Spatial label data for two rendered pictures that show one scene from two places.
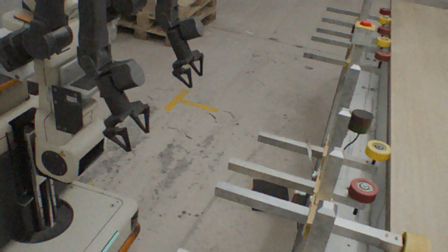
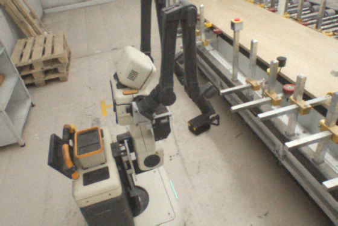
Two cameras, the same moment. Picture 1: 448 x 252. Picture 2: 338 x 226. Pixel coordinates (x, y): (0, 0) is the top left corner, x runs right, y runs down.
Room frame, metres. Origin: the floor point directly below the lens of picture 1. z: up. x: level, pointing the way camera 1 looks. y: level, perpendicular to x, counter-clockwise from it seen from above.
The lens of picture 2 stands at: (0.06, 0.94, 1.90)
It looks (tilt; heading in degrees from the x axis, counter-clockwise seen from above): 36 degrees down; 334
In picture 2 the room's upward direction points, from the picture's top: 8 degrees counter-clockwise
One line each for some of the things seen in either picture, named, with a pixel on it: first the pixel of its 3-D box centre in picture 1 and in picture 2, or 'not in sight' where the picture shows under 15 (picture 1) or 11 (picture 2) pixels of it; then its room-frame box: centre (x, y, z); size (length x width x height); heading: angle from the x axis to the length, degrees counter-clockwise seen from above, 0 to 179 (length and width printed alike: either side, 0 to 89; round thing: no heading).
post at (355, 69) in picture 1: (337, 127); (251, 71); (1.30, -0.41, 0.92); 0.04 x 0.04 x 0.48; 74
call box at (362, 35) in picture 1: (362, 34); (236, 25); (1.55, -0.48, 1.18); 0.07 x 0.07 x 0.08; 74
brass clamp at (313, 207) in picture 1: (318, 215); (299, 104); (0.80, -0.27, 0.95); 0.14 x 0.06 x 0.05; 164
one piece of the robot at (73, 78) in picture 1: (88, 87); (153, 112); (1.23, 0.46, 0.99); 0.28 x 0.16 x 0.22; 166
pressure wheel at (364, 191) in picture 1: (359, 199); (288, 93); (0.99, -0.44, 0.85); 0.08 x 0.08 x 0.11
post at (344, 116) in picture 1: (325, 176); (270, 92); (1.06, -0.34, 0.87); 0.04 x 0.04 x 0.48; 74
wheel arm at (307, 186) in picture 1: (295, 183); (261, 102); (1.05, -0.25, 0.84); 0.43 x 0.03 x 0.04; 74
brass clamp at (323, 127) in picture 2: not in sight; (331, 130); (0.56, -0.20, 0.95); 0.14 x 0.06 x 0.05; 164
